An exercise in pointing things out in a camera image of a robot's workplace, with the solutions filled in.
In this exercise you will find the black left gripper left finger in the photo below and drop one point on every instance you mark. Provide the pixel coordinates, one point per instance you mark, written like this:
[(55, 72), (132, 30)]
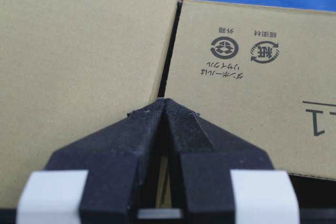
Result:
[(97, 179)]

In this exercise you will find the brown cardboard box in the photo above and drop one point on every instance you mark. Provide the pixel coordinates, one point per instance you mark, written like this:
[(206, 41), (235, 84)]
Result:
[(72, 67)]

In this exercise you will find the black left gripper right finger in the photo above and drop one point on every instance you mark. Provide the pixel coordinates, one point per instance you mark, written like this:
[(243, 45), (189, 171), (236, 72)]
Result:
[(223, 178)]

